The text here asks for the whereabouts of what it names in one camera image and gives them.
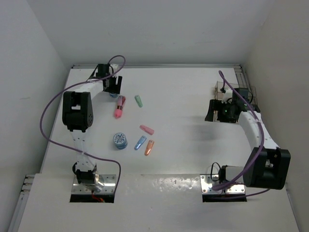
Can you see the green stapler case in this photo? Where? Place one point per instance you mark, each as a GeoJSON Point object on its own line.
{"type": "Point", "coordinates": [138, 101]}

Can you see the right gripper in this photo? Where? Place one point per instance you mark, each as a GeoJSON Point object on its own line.
{"type": "Point", "coordinates": [217, 105]}

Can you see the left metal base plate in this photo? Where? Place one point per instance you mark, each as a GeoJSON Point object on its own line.
{"type": "Point", "coordinates": [103, 184]}

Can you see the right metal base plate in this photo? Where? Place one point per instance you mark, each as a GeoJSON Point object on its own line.
{"type": "Point", "coordinates": [207, 183]}

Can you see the metal base plate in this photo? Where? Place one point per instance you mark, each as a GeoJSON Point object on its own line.
{"type": "Point", "coordinates": [207, 183]}
{"type": "Point", "coordinates": [103, 184]}

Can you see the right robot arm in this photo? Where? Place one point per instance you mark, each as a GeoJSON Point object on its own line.
{"type": "Point", "coordinates": [268, 164]}

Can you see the blue tape jar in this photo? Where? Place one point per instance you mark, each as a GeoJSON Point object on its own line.
{"type": "Point", "coordinates": [120, 141]}
{"type": "Point", "coordinates": [114, 95]}

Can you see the pink marker tube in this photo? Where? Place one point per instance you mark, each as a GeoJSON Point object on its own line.
{"type": "Point", "coordinates": [119, 106]}

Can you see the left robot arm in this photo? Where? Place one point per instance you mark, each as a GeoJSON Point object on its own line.
{"type": "Point", "coordinates": [78, 116]}

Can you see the orange stapler case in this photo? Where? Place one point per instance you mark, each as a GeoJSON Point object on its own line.
{"type": "Point", "coordinates": [149, 147]}

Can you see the pink stapler case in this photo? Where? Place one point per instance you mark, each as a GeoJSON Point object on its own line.
{"type": "Point", "coordinates": [147, 129]}

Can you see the blue stapler case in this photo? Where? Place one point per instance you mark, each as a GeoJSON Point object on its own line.
{"type": "Point", "coordinates": [140, 142]}

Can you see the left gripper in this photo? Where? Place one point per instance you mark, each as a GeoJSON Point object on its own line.
{"type": "Point", "coordinates": [115, 88]}

